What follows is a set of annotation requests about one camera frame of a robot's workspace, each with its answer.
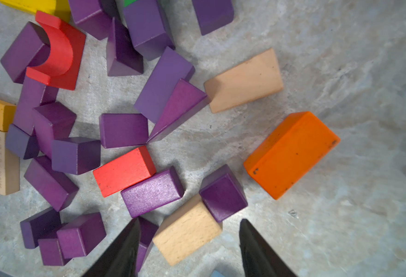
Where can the light blue cube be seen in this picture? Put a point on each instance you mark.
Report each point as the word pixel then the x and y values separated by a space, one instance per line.
pixel 215 273

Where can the orange brick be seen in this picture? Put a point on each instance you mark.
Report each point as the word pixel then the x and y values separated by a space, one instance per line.
pixel 289 152

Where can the purple brick beside red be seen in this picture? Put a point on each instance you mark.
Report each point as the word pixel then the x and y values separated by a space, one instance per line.
pixel 160 189

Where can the yellow long brick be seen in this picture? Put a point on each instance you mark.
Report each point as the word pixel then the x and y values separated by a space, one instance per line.
pixel 58 8

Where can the natural wood brick right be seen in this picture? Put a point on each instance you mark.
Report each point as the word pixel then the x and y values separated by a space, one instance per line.
pixel 251 80

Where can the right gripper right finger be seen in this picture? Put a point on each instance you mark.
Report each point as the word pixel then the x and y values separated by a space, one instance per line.
pixel 259 259

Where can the red rectangular brick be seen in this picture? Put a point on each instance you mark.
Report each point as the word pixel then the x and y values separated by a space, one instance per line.
pixel 125 171

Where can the natural wood long brick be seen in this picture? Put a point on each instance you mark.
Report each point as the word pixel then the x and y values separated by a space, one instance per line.
pixel 9 169

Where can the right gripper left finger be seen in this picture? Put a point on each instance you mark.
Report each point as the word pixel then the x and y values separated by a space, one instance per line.
pixel 120 258

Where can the purple cube lower right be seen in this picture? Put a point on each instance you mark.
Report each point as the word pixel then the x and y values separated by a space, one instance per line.
pixel 222 193

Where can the red arch brick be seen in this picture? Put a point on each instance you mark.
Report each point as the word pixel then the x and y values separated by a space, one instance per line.
pixel 61 69

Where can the purple cube right of green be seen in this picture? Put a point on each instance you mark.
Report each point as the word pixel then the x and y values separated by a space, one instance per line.
pixel 213 14

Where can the purple long brick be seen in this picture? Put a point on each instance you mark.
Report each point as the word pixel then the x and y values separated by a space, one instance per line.
pixel 55 187

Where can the purple triangle brick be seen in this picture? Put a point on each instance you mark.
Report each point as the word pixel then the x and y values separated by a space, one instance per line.
pixel 186 101

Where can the natural wood brick lower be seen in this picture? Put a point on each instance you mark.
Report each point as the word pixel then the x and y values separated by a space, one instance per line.
pixel 186 230

